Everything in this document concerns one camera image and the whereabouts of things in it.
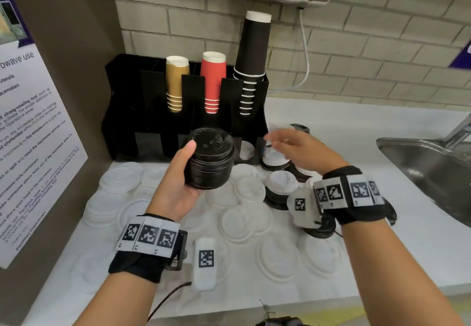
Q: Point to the pile of white cup lids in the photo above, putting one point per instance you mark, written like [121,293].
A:
[239,223]

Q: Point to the microwave safety poster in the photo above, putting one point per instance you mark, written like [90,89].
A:
[33,153]

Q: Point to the steel faucet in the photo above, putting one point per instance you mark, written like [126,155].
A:
[460,132]

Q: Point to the stack of red paper cups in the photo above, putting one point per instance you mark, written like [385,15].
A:
[213,83]

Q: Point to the stack of black paper cups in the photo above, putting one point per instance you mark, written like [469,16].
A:
[252,50]

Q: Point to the stack of gold paper cups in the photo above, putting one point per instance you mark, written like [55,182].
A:
[176,83]

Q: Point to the right marker wristband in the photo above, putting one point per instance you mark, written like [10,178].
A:
[349,193]

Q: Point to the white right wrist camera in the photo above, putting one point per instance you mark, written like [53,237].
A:
[303,206]

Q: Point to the steel sink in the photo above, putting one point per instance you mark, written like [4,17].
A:
[434,171]

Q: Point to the black cup and lid organizer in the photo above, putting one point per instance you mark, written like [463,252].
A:
[140,116]

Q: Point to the left marker wristband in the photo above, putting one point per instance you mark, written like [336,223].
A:
[147,237]

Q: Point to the person's right hand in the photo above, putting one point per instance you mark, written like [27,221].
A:
[309,151]

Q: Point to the person's left forearm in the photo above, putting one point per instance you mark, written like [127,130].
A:
[121,300]

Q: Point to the purple wall sign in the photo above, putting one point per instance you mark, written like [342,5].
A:
[463,59]

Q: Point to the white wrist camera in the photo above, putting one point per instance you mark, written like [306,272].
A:
[205,263]
[303,206]

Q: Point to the stack of black lids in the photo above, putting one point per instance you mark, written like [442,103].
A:
[209,164]

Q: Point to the person's left hand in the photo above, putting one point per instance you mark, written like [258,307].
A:
[173,193]

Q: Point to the marker wristband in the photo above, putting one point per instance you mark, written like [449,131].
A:
[147,237]
[349,193]

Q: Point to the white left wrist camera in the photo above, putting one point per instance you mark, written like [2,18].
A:
[205,263]

